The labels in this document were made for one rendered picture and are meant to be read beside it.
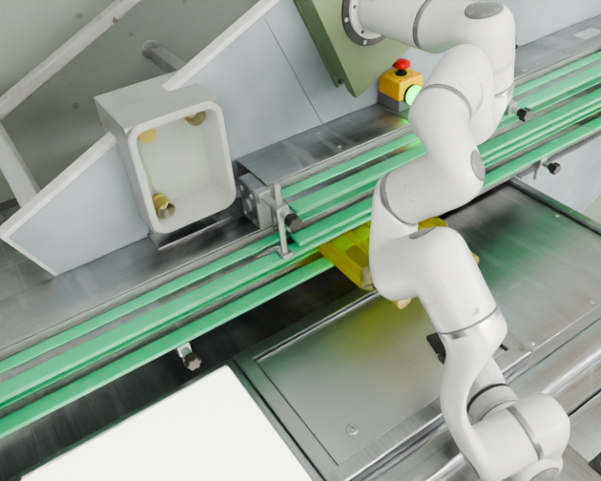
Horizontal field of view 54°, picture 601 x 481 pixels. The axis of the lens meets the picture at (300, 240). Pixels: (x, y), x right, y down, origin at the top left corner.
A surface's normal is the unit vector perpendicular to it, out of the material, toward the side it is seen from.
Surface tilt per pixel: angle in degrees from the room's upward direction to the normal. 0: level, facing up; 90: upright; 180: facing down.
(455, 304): 54
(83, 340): 90
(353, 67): 2
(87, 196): 0
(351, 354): 90
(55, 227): 0
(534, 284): 91
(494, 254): 89
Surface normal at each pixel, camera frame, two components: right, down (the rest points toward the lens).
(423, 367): -0.07, -0.77
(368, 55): 0.58, 0.48
